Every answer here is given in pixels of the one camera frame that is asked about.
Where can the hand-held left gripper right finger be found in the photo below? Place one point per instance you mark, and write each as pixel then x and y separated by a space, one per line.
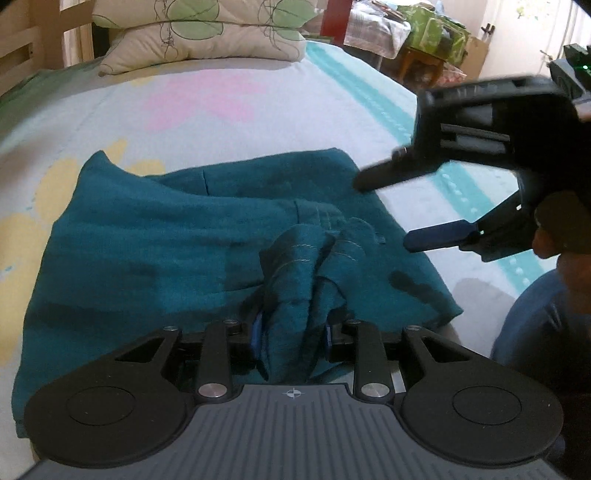
pixel 328 340

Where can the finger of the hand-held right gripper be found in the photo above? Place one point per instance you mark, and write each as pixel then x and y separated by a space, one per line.
pixel 392 173
pixel 438 234

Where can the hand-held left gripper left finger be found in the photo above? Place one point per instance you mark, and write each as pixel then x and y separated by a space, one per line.
pixel 257 331

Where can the teal pants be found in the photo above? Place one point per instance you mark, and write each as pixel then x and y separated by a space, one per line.
pixel 152 249

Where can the person's right hand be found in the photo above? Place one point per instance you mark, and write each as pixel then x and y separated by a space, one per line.
pixel 545 244

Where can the cardboard box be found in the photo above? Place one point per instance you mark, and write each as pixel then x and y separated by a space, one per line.
pixel 475 55

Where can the wooden side table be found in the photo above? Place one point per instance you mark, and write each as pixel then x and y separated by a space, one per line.
pixel 422 67

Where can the checked grey cloth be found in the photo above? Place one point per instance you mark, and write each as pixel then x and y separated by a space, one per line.
pixel 374 32

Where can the pastel patterned bed blanket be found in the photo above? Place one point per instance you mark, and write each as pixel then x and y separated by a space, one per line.
pixel 221 106

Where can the cream pillow with green leaves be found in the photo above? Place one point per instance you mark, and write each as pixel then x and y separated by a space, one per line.
pixel 184 11
pixel 203 48

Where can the red post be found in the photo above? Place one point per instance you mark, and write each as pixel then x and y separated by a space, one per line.
pixel 336 21

